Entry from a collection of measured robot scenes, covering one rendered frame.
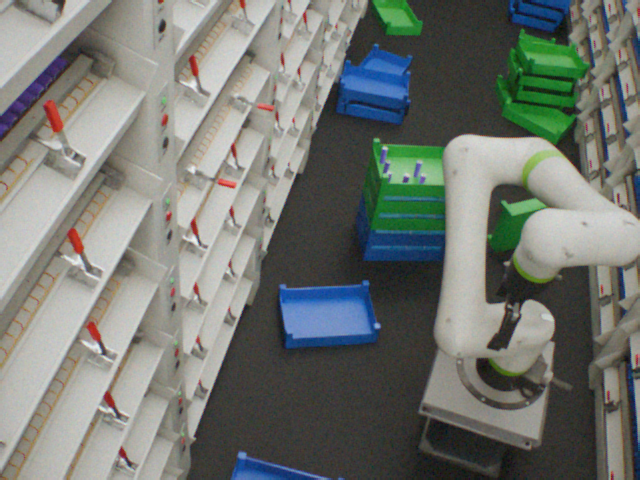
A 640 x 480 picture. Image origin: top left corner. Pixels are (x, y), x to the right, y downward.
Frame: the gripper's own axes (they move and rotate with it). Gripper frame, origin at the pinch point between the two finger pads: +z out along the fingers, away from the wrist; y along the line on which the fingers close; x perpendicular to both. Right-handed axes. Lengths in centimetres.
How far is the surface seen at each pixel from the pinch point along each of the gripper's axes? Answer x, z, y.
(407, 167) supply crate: 27, 52, 77
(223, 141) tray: 67, -23, 12
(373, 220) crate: 34, 60, 57
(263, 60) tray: 67, -19, 42
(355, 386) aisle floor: 26, 68, 2
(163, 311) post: 65, -22, -28
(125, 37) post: 67, -77, -17
